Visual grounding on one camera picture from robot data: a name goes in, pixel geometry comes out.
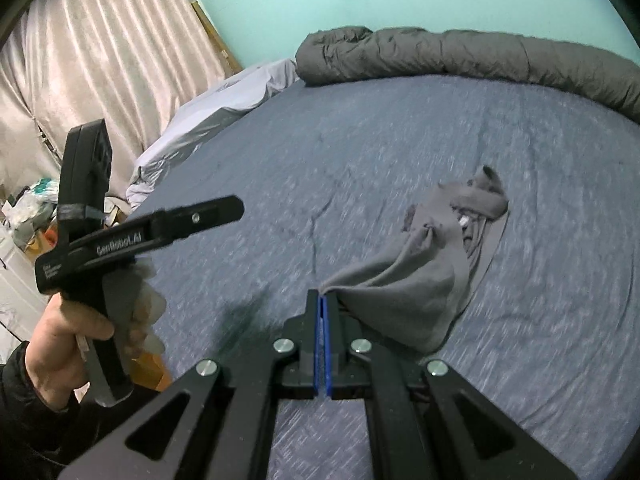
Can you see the black jacket sleeve left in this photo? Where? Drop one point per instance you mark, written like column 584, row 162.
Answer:
column 38, row 442

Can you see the grey boxer shorts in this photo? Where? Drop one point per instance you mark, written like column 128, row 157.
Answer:
column 414, row 289

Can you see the dark grey rolled duvet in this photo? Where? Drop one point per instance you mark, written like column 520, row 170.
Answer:
column 355, row 53

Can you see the floor clutter bags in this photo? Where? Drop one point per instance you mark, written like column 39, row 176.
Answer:
column 32, row 210

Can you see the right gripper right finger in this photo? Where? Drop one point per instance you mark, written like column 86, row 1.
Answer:
column 425, row 421

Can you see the beige striped curtain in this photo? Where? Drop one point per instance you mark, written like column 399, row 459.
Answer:
column 131, row 63

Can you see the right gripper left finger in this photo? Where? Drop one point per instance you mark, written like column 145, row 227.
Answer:
column 216, row 421

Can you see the light grey pillow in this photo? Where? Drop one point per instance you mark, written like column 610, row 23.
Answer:
column 201, row 119

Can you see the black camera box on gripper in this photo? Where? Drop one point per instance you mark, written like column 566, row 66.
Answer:
column 84, row 181

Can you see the blue bed sheet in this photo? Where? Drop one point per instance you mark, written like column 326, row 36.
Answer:
column 327, row 175

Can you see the wooden frame by curtain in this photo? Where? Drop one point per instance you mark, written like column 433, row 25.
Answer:
column 230, row 63

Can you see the person's left hand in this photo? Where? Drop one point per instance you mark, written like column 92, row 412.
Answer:
column 52, row 366

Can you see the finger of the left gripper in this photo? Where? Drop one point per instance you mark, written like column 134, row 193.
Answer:
column 178, row 223

